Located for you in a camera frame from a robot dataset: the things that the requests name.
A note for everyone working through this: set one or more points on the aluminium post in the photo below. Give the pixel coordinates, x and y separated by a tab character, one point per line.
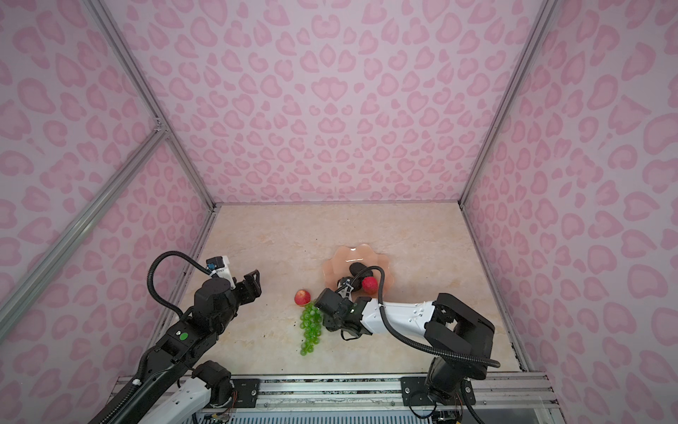
114	37
536	37

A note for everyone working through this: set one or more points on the right rear aluminium post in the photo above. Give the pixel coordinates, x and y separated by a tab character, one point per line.
536	37

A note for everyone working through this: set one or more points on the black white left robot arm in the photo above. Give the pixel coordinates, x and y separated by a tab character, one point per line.
175	350

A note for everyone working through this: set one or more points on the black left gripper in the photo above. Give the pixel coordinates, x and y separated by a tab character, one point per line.
254	285

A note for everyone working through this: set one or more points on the pink scalloped fruit bowl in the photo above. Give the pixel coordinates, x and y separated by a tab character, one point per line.
344	260

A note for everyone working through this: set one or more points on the left rear aluminium post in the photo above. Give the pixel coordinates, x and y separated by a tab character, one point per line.
114	37

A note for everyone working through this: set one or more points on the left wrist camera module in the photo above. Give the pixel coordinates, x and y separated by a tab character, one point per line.
220	265

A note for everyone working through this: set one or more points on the red apple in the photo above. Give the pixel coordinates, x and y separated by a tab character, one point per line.
370	285
302	298

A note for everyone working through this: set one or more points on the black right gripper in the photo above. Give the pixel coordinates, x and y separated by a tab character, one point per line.
327	321

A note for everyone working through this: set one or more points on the aluminium frame diagonal bar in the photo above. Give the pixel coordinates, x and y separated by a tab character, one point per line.
36	280

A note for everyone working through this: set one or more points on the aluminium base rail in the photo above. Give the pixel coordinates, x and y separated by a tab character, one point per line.
521	397

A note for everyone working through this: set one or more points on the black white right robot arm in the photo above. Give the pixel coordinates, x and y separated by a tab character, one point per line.
459	339

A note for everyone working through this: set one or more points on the green grape bunch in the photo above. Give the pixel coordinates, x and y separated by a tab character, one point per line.
311	324

